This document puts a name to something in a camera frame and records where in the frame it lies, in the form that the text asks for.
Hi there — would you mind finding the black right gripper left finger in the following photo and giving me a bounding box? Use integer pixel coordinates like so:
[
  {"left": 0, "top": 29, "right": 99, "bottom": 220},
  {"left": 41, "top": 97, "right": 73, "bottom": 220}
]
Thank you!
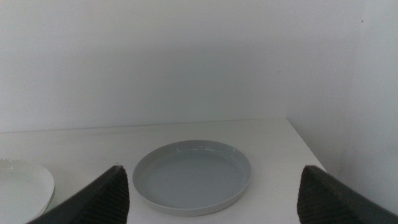
[{"left": 26, "top": 165, "right": 131, "bottom": 224}]

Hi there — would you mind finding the white shallow bowl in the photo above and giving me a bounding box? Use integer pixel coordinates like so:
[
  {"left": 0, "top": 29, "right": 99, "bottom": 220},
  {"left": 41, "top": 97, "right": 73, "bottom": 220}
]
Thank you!
[{"left": 0, "top": 159, "right": 56, "bottom": 224}]

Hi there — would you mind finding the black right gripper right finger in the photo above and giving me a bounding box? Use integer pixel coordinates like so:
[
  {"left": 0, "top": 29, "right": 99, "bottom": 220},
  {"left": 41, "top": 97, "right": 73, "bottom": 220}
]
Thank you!
[{"left": 296, "top": 165, "right": 398, "bottom": 224}]

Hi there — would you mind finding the grey shallow bowl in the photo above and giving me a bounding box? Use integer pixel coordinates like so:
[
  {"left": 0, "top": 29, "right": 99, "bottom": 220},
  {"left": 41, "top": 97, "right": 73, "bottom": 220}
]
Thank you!
[{"left": 132, "top": 139, "right": 252, "bottom": 217}]

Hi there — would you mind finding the pale green shallow bowl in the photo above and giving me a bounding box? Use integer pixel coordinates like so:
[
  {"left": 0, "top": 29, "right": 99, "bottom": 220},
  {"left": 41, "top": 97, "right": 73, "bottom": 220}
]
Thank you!
[{"left": 39, "top": 186, "right": 57, "bottom": 218}]

